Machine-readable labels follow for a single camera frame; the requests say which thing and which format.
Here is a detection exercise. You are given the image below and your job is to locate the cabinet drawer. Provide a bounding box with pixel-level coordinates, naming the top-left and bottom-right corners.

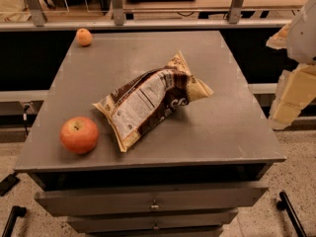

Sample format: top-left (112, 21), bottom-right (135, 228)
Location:
top-left (35, 182), bottom-right (268, 216)
top-left (67, 208), bottom-right (238, 233)

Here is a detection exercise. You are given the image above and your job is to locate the lower cabinet drawer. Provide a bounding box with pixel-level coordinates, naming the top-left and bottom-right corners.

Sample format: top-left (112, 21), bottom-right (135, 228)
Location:
top-left (67, 208), bottom-right (238, 233)

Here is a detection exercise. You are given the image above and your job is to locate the upper cabinet drawer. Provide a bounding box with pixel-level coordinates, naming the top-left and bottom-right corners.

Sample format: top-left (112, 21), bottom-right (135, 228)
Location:
top-left (35, 182), bottom-right (268, 216)

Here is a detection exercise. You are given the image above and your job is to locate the small orange fruit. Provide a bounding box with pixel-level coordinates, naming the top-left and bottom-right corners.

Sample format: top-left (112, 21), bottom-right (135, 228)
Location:
top-left (76, 29), bottom-right (92, 46)

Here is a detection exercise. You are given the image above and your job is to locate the wall power outlet with cable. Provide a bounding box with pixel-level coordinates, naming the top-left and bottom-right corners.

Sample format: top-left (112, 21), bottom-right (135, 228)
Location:
top-left (21, 102), bottom-right (35, 134)

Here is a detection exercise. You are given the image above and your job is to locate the grey metal drawer cabinet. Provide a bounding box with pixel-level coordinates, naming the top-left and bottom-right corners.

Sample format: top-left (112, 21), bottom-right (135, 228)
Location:
top-left (16, 31), bottom-right (283, 237)

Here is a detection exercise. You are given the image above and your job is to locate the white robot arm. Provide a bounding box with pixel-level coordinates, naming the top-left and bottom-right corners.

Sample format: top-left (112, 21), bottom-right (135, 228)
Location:
top-left (266, 0), bottom-right (316, 130)

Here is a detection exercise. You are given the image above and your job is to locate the black floor bar right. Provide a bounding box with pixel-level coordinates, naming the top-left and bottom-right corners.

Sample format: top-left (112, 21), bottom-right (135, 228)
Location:
top-left (276, 191), bottom-right (307, 237)

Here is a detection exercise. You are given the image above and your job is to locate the black flat floor object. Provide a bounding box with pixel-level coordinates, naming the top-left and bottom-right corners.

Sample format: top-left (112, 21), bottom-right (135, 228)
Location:
top-left (0, 174), bottom-right (20, 197)

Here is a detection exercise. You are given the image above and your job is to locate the black floor bar left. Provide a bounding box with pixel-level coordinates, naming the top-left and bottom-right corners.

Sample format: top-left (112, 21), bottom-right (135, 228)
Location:
top-left (2, 205), bottom-right (27, 237)

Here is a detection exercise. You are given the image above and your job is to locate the black floor bar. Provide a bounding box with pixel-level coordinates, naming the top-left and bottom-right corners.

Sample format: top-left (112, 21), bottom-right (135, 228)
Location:
top-left (2, 205), bottom-right (27, 237)
top-left (276, 191), bottom-right (307, 237)

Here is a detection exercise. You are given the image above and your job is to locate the brown and cream snack bag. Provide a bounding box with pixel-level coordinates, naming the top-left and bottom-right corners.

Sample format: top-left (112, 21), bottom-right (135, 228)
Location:
top-left (94, 51), bottom-right (213, 152)

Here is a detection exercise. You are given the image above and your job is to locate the metal railing frame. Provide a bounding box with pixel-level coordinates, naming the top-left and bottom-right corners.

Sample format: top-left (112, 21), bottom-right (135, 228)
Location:
top-left (0, 0), bottom-right (307, 32)

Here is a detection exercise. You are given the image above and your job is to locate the red apple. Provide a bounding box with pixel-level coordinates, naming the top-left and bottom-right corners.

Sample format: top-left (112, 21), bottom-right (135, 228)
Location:
top-left (59, 117), bottom-right (99, 154)

